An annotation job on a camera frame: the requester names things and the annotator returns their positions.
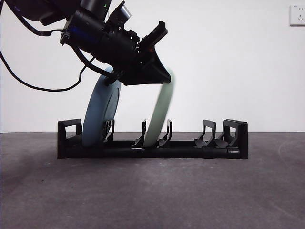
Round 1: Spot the pale green plate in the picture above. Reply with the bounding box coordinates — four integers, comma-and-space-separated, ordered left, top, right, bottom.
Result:
142, 68, 177, 148

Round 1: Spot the blue plate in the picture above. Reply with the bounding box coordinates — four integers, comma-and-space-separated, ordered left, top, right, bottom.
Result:
82, 66, 122, 147

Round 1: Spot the black plastic plate rack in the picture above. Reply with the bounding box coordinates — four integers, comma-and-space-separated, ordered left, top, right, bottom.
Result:
58, 118, 249, 160

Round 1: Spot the pale grey left camera box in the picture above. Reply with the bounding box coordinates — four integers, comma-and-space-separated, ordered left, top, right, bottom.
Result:
108, 1, 132, 24

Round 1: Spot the black cable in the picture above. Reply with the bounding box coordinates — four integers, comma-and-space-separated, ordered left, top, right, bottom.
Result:
0, 49, 97, 92
13, 0, 70, 38
72, 46, 124, 85

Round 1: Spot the white wall socket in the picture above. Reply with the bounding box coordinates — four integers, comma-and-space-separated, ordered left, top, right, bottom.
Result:
290, 4, 305, 26

